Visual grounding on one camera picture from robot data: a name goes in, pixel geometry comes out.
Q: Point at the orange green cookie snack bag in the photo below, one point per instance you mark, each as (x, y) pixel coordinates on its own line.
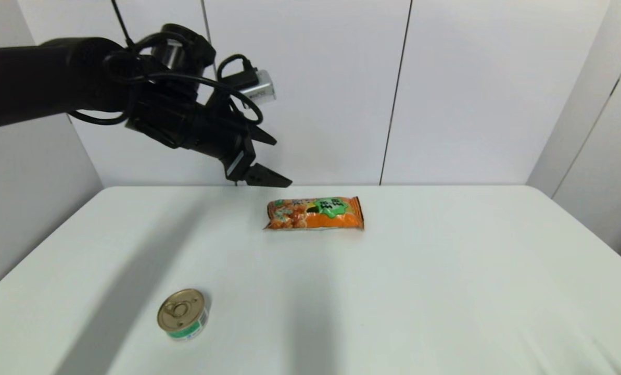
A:
(320, 219)

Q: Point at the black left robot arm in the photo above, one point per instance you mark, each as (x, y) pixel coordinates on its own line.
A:
(29, 78)

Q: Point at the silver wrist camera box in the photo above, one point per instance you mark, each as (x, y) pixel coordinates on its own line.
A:
(261, 88)

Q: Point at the gold lid tin can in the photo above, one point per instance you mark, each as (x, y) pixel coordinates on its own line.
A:
(181, 310)

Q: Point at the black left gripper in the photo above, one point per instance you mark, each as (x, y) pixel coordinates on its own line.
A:
(195, 127)

